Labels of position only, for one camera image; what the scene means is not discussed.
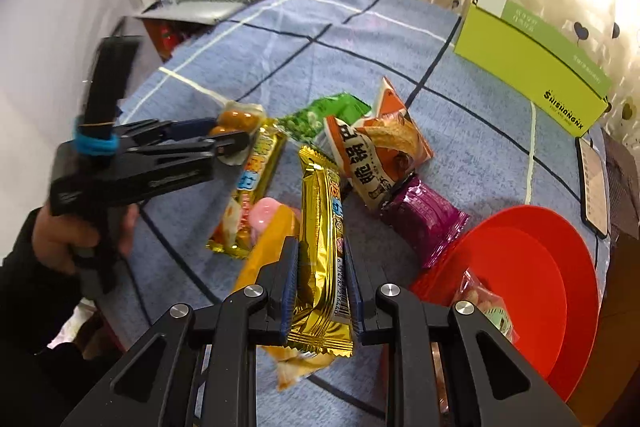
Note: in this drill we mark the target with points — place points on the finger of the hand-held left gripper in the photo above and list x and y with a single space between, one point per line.
192 127
227 146

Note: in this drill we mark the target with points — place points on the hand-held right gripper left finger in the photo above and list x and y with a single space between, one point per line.
290 287

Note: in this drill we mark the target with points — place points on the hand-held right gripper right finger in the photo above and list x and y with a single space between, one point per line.
352 297

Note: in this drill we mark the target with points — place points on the clear packet of brown balls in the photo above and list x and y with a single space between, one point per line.
240 117

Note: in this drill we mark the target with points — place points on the gold snack bar packet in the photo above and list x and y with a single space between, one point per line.
320 207
257 167

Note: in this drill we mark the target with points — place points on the orange pink snack packet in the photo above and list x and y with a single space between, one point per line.
270 247

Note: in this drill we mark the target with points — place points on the clear red-edged snack packet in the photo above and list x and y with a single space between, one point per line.
482 302

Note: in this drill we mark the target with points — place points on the orange white snack bag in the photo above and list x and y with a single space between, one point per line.
385 142

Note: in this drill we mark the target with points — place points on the red plastic bowl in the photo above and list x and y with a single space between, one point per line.
540 267

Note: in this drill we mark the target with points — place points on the person's left hand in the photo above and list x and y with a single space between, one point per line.
52 237

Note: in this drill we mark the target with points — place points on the red stand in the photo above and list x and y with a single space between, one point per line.
165 37

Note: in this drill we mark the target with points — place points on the purple snack packet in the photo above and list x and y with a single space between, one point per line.
425 217

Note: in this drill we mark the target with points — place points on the green pea packet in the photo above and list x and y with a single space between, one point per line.
330 112

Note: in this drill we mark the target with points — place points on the grey flat board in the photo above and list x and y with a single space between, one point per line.
190 12

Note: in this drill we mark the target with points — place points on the blue checked blanket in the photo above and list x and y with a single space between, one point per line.
350 32

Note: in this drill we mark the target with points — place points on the black smartphone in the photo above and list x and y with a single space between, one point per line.
592 187

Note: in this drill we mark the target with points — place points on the wooden cabinet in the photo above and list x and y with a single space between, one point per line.
617 317

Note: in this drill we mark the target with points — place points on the brown patterned cloth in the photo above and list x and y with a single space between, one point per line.
622 187

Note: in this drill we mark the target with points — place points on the lime green cardboard box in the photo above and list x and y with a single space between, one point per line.
525 57

